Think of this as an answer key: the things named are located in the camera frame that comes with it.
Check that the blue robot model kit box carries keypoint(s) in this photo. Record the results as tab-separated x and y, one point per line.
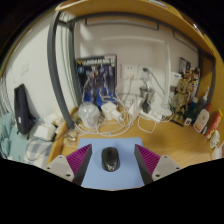
96	81

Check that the wooden shelf unit with items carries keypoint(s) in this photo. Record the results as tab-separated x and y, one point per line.
133	10

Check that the small white cube clock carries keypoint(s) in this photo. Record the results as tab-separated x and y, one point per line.
188	121

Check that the light blue mouse pad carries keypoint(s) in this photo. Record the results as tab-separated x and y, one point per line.
126	170

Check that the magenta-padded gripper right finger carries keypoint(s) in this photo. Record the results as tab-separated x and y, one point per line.
160	166

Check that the white bottle with red cap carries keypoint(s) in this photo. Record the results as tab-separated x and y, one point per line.
201	120

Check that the white wall socket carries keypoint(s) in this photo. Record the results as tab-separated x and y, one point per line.
144	74
129	71

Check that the white mug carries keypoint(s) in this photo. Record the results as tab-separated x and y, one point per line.
215	139

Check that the green plaid bedding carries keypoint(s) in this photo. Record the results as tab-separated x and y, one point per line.
16	146

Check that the white desk lamp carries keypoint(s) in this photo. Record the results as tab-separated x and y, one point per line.
167	76

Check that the white power strip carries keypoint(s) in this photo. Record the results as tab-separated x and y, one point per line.
151	116

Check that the colourful box behind figure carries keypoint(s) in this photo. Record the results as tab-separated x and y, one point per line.
186	65

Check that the grey metal desk frame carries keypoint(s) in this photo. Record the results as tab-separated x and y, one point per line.
53	50

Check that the clear plastic dome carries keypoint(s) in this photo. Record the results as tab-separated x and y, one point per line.
88	114

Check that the dark spray bottle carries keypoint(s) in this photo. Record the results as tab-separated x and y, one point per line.
202	101

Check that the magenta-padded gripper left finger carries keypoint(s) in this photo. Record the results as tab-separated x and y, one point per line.
63	166

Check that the silver metal cup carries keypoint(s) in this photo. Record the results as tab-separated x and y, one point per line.
147	93

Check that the white charger block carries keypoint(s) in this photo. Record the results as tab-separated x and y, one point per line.
110	111

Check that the red and yellow snack can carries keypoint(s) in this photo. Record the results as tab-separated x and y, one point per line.
214	124

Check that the clear plastic container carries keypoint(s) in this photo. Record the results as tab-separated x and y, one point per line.
219	151

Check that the black computer mouse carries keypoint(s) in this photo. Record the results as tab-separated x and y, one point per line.
110	159

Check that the white tissue box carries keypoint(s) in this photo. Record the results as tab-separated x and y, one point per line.
44	131

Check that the brown tree creature figure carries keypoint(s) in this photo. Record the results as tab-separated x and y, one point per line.
182	98

